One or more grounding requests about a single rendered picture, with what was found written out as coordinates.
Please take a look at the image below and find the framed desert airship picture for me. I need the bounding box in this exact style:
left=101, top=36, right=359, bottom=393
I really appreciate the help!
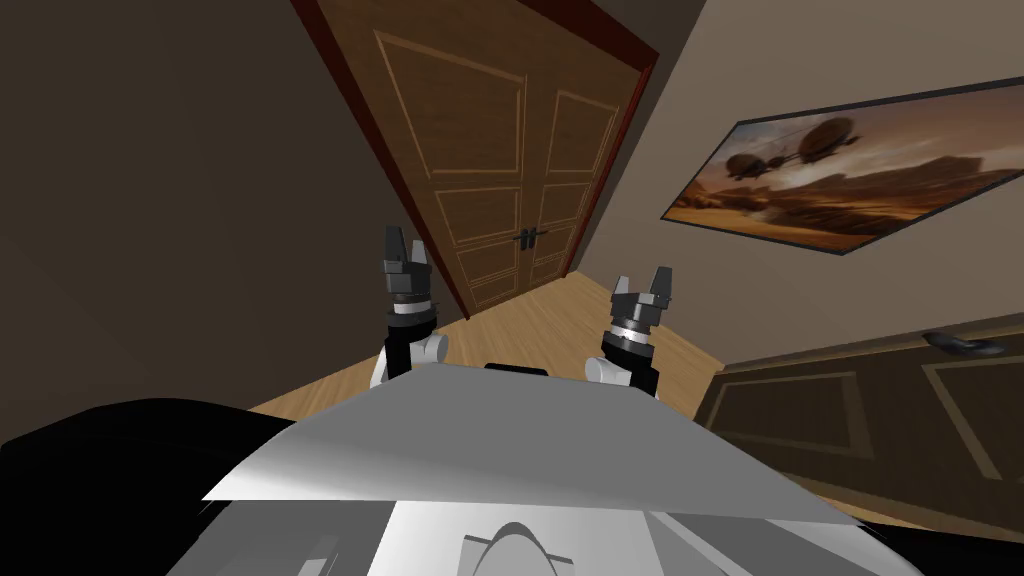
left=660, top=77, right=1024, bottom=257

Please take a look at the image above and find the brown panelled door leaf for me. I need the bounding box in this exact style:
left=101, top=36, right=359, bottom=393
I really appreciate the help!
left=315, top=0, right=531, bottom=318
left=518, top=6, right=647, bottom=294

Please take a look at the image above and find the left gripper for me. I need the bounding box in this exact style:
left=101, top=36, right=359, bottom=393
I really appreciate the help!
left=382, top=225, right=434, bottom=301

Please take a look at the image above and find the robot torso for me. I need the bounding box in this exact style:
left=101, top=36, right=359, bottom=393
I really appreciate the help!
left=163, top=361, right=929, bottom=576

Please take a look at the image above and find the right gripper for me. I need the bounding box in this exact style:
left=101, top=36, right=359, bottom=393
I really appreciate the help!
left=609, top=265, right=674, bottom=330

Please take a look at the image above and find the dark panelled door leaf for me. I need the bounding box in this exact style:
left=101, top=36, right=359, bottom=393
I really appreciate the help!
left=694, top=315, right=1024, bottom=547

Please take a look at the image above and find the dark lever door handle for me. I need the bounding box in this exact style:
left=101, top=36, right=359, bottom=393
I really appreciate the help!
left=921, top=330, right=1009, bottom=358

